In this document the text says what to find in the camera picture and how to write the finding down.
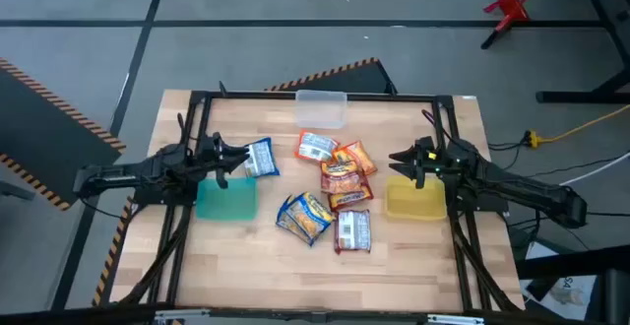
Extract blue Maruchan ramen pack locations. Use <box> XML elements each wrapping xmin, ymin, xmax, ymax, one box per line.
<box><xmin>243</xmin><ymin>136</ymin><xmax>281</xmax><ymax>178</ymax></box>
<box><xmin>275</xmin><ymin>191</ymin><xmax>337</xmax><ymax>247</ymax></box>

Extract white floor cable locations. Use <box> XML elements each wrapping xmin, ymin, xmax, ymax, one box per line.
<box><xmin>560</xmin><ymin>151</ymin><xmax>630</xmax><ymax>186</ymax></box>

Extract yellow plastic bin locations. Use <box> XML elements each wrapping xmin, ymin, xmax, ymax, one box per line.
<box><xmin>384</xmin><ymin>174</ymin><xmax>448</xmax><ymax>222</ymax></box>

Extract red metal stand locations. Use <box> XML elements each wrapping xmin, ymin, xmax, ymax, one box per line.
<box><xmin>480</xmin><ymin>0</ymin><xmax>550</xmax><ymax>50</ymax></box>

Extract orange Maruchan ramen pack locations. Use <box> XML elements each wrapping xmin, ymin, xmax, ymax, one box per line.
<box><xmin>294</xmin><ymin>129</ymin><xmax>341</xmax><ymax>163</ymax></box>
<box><xmin>333</xmin><ymin>140</ymin><xmax>379</xmax><ymax>177</ymax></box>

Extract yellow extension cable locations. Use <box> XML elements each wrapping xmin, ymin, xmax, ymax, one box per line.
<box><xmin>524</xmin><ymin>103</ymin><xmax>630</xmax><ymax>149</ymax></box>

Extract black desk leg frame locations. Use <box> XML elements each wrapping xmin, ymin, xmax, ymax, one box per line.
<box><xmin>535</xmin><ymin>0</ymin><xmax>630</xmax><ymax>104</ymax></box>

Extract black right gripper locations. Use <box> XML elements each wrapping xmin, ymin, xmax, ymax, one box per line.
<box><xmin>388</xmin><ymin>135</ymin><xmax>447</xmax><ymax>190</ymax></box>

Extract black hazard-striped floor mat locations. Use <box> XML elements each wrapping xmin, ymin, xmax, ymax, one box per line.
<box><xmin>265</xmin><ymin>57</ymin><xmax>398</xmax><ymax>95</ymax></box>
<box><xmin>0</xmin><ymin>57</ymin><xmax>127</xmax><ymax>212</ymax></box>

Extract red Maruchan ramen pack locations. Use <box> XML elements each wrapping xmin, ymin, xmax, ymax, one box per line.
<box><xmin>327</xmin><ymin>184</ymin><xmax>375</xmax><ymax>213</ymax></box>
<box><xmin>334</xmin><ymin>209</ymin><xmax>373</xmax><ymax>256</ymax></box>
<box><xmin>319</xmin><ymin>159</ymin><xmax>369</xmax><ymax>195</ymax></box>

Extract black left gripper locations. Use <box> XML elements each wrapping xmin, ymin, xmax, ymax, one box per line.
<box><xmin>196</xmin><ymin>131</ymin><xmax>251</xmax><ymax>190</ymax></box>

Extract hazard-striped tape strip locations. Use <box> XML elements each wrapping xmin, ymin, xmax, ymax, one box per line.
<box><xmin>92</xmin><ymin>196</ymin><xmax>135</xmax><ymax>307</ymax></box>

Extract white printed paper sheet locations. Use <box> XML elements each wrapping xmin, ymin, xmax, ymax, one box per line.
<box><xmin>525</xmin><ymin>243</ymin><xmax>601</xmax><ymax>322</ymax></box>

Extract silver metal bracket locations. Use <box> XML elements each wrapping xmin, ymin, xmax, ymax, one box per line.
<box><xmin>426</xmin><ymin>313</ymin><xmax>486</xmax><ymax>325</ymax></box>
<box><xmin>155</xmin><ymin>308</ymin><xmax>213</xmax><ymax>324</ymax></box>

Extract green plastic bin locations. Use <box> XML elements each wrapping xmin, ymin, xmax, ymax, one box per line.
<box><xmin>195</xmin><ymin>176</ymin><xmax>259</xmax><ymax>222</ymax></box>

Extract black metal table frame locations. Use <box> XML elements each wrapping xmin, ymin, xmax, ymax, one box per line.
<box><xmin>117</xmin><ymin>81</ymin><xmax>526</xmax><ymax>316</ymax></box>

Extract clear plastic bin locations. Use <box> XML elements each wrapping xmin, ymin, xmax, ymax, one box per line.
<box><xmin>294</xmin><ymin>89</ymin><xmax>348</xmax><ymax>130</ymax></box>

